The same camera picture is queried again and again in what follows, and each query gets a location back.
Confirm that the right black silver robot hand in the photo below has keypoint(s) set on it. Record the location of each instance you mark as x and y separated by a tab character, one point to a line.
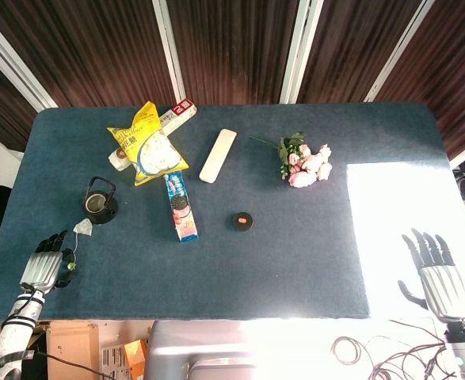
444	285

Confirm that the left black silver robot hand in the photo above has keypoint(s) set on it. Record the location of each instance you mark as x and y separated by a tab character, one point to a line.
42	269

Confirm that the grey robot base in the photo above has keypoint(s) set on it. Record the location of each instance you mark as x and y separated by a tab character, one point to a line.
192	348

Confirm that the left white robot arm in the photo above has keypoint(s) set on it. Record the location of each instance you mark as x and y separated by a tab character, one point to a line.
16	328

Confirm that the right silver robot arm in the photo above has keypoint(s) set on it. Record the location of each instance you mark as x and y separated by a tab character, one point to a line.
463	348

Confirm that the yellow marshmallow bag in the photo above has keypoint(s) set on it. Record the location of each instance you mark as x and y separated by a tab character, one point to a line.
153	154

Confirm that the brown cardboard box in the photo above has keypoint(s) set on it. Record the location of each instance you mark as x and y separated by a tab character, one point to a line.
71	348

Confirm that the orange small carton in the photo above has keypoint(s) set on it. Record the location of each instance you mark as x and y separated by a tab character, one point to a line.
136	356

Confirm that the blue pink cookie box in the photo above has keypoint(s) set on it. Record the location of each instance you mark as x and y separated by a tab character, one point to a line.
181	206

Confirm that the pink artificial flower bouquet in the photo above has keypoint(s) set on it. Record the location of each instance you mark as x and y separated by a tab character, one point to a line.
307	168

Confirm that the blue table cloth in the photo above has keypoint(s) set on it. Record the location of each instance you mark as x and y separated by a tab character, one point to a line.
256	269

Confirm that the black teapot lid orange knob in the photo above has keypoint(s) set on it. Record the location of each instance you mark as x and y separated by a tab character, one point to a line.
240	221

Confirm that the long cling wrap box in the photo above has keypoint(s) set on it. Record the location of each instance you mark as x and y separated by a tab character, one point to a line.
178	112

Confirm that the cream oblong case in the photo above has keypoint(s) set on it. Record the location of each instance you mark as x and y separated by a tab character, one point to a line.
218	156

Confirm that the white partition frame post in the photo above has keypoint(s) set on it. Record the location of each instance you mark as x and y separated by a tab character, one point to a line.
168	51
14	67
300	51
398	51

